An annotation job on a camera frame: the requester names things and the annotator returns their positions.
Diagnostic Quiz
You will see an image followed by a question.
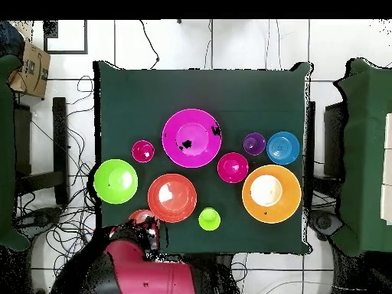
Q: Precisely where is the large orange bowl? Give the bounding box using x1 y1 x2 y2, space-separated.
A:
241 164 302 224

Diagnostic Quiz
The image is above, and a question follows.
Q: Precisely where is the black wooden frame stand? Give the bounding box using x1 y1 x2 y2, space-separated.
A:
13 96 70 205

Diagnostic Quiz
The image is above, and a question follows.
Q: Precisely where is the dark blue bag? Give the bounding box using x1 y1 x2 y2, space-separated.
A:
0 20 26 59

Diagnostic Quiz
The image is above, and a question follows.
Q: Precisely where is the large pink bowl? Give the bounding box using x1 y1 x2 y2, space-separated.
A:
161 108 223 169

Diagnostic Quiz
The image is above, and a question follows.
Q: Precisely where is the dark green tablecloth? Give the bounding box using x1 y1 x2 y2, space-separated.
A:
93 60 313 256

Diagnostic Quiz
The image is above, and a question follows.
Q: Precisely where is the wide red-orange bowl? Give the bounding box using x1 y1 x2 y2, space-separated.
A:
147 173 198 224

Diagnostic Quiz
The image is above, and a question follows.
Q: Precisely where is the black floor cable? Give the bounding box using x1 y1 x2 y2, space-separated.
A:
139 19 160 70

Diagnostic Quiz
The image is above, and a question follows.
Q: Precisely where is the green cup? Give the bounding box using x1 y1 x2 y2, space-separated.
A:
198 207 221 231

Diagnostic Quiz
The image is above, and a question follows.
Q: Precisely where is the black pedestal leg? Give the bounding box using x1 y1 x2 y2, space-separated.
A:
309 209 344 243
13 206 64 235

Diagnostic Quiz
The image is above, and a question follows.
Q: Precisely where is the green covered side table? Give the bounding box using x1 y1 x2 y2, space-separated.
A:
0 54 31 252
332 57 392 257

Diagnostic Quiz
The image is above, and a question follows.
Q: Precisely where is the cardboard box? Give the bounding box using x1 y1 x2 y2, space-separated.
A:
7 41 51 100

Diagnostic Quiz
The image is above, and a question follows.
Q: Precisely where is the crimson cup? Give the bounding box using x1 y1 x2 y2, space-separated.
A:
131 139 156 164

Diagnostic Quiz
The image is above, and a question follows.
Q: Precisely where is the square black floor frame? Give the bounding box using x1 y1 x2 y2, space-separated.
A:
42 19 89 55

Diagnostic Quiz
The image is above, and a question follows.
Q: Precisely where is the small red-orange bowl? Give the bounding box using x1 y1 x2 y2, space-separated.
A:
128 208 161 229

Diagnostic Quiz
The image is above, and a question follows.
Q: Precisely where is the blue bowl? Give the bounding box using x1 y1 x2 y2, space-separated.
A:
266 131 301 166

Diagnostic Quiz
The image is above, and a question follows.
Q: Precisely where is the purple cup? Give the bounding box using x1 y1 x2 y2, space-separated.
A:
243 132 266 156

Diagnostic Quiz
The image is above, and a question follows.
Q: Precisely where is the small crimson bowl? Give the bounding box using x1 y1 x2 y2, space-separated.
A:
217 152 250 185

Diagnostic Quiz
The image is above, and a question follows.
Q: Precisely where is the green bowl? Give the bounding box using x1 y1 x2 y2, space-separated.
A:
93 158 139 205

